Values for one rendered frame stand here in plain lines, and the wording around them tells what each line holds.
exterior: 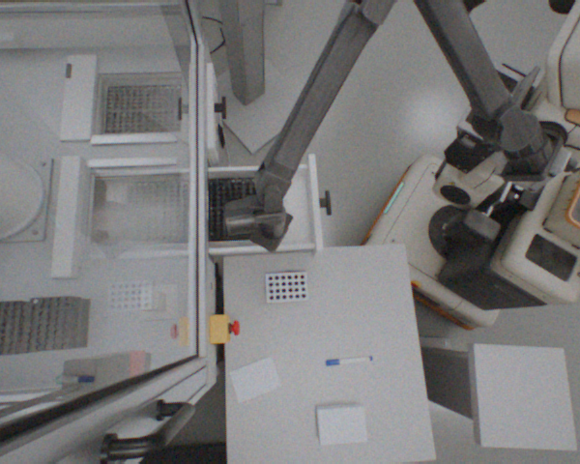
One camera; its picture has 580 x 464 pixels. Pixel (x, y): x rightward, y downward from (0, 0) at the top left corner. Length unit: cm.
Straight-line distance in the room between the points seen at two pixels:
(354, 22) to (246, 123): 155
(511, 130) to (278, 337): 78
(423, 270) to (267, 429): 99
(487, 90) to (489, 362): 81
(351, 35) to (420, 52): 201
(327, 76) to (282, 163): 17
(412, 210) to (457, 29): 117
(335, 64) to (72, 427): 60
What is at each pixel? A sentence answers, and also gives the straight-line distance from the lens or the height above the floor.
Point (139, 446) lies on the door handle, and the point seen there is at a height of 154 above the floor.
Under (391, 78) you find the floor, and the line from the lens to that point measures 251.
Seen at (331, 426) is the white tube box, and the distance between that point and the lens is 113.
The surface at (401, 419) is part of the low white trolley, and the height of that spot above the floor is 76.
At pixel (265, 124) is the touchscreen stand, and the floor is 3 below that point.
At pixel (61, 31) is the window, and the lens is 40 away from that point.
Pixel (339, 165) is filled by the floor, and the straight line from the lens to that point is 213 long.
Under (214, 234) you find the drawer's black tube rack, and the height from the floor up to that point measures 87.
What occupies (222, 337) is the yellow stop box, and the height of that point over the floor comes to 91.
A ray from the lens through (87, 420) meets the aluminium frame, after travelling 37.
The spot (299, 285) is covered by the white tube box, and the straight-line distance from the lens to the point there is 111.
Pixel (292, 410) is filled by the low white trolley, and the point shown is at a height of 76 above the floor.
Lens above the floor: 190
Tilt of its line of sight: 75 degrees down
